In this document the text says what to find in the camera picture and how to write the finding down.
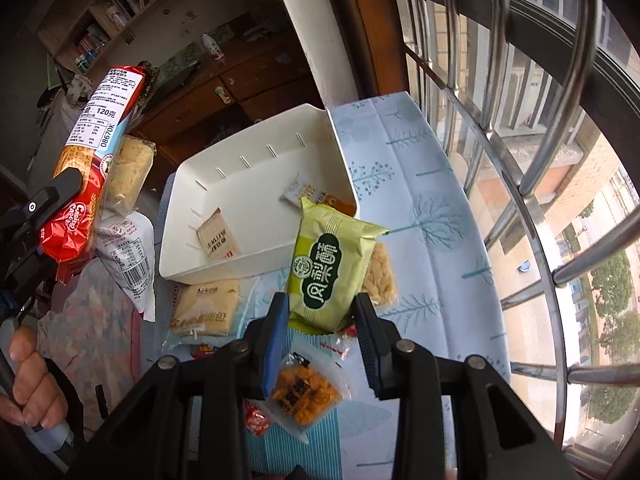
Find white drink bottle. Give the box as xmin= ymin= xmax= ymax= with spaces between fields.
xmin=200 ymin=33 xmax=226 ymax=61

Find patterned cloth bag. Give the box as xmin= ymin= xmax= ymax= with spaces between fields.
xmin=65 ymin=74 xmax=93 ymax=106

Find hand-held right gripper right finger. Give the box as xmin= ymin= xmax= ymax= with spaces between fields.
xmin=352 ymin=292 xmax=581 ymax=480

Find red cracker packet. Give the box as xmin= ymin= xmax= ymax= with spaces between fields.
xmin=39 ymin=65 xmax=148 ymax=283

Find person's left hand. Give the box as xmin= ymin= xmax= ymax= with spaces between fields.
xmin=0 ymin=329 xmax=68 ymax=428

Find orange small packet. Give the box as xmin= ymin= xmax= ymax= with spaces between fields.
xmin=320 ymin=194 xmax=357 ymax=217

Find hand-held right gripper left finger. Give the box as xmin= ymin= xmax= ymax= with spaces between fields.
xmin=65 ymin=292 xmax=291 ymax=480

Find white plastic bin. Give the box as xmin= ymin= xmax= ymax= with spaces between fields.
xmin=159 ymin=102 xmax=361 ymax=283

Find green snack packet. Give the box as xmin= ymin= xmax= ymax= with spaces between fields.
xmin=286 ymin=197 xmax=391 ymax=336

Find metal window guard bars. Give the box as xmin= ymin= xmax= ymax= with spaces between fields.
xmin=390 ymin=0 xmax=640 ymax=461

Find wooden window frame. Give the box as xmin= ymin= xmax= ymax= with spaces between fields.
xmin=330 ymin=0 xmax=410 ymax=97

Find wooden bookshelf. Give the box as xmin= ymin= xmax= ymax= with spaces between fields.
xmin=35 ymin=0 xmax=271 ymax=76

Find white small sachet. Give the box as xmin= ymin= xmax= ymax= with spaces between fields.
xmin=279 ymin=171 xmax=328 ymax=208

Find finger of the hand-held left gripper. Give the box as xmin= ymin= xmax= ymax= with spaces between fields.
xmin=0 ymin=169 xmax=83 ymax=233

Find clear bread packet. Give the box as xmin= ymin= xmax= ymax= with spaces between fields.
xmin=162 ymin=279 xmax=242 ymax=348

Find white barcode snack packet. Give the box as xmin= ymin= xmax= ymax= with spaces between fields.
xmin=95 ymin=210 xmax=157 ymax=322

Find clear orange puff snack packet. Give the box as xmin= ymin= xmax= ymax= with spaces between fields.
xmin=260 ymin=350 xmax=351 ymax=446

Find floral blanket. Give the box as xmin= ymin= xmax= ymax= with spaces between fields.
xmin=37 ymin=260 xmax=146 ymax=441

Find small puffed rice cake packet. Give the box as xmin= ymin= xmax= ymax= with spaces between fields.
xmin=102 ymin=134 xmax=157 ymax=216

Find dark laptop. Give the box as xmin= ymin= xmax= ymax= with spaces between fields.
xmin=147 ymin=62 xmax=202 ymax=107

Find beige small sachet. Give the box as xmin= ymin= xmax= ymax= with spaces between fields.
xmin=196 ymin=207 xmax=243 ymax=261

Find red candy wrapper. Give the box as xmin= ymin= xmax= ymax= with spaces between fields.
xmin=243 ymin=400 xmax=273 ymax=438

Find red white snack packet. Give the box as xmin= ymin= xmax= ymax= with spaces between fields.
xmin=320 ymin=327 xmax=361 ymax=357

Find large puffed rice cake packet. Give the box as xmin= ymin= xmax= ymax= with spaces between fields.
xmin=361 ymin=241 xmax=399 ymax=311

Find wooden desk with drawers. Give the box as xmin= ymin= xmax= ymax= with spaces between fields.
xmin=127 ymin=35 xmax=331 ymax=191

